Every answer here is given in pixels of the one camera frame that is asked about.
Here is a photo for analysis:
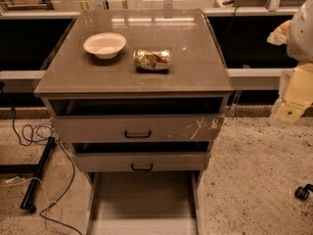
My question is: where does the bottom grey drawer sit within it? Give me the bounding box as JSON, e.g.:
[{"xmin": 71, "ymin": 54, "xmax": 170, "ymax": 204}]
[{"xmin": 86, "ymin": 171, "xmax": 202, "ymax": 235}]

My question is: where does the white bowl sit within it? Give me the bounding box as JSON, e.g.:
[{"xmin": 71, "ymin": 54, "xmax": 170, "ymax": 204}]
[{"xmin": 83, "ymin": 32, "xmax": 126, "ymax": 60}]

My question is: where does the grey drawer cabinet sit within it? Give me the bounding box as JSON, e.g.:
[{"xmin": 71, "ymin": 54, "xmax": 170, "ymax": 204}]
[{"xmin": 35, "ymin": 9, "xmax": 232, "ymax": 235}]

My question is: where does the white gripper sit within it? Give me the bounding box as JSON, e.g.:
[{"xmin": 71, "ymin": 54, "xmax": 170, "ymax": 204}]
[{"xmin": 267, "ymin": 0, "xmax": 313, "ymax": 124}]

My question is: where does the middle grey drawer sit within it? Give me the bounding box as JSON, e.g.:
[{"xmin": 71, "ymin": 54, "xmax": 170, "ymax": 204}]
[{"xmin": 72, "ymin": 142, "xmax": 211, "ymax": 172}]

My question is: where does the blue cable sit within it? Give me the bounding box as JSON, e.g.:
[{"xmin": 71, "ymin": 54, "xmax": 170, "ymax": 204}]
[{"xmin": 9, "ymin": 106, "xmax": 84, "ymax": 235}]

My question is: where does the crushed orange can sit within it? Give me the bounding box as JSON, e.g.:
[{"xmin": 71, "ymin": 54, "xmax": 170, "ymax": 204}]
[{"xmin": 133, "ymin": 49, "xmax": 171, "ymax": 71}]

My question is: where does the black caster wheel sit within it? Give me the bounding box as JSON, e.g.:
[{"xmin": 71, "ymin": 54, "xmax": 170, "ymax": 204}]
[{"xmin": 294, "ymin": 184, "xmax": 313, "ymax": 201}]

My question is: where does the grey drawer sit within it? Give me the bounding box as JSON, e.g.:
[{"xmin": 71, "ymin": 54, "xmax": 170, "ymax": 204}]
[
  {"xmin": 72, "ymin": 142, "xmax": 211, "ymax": 172},
  {"xmin": 86, "ymin": 171, "xmax": 202, "ymax": 235},
  {"xmin": 52, "ymin": 98, "xmax": 224, "ymax": 143}
]

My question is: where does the top grey drawer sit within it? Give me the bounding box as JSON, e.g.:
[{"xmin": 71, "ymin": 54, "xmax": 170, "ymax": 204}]
[{"xmin": 52, "ymin": 98, "xmax": 224, "ymax": 143}]

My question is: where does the black floor bar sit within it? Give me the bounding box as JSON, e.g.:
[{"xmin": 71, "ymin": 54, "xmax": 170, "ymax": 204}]
[{"xmin": 21, "ymin": 137, "xmax": 56, "ymax": 213}]

